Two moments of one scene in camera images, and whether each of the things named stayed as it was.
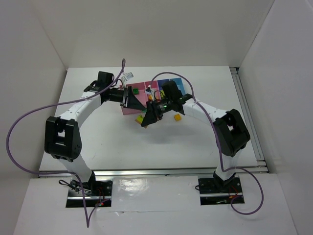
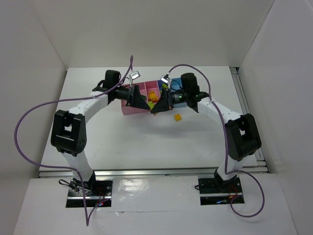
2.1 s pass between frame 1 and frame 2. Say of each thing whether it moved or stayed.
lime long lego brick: moved
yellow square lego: stayed
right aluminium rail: stayed
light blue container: stayed
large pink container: stayed
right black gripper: moved
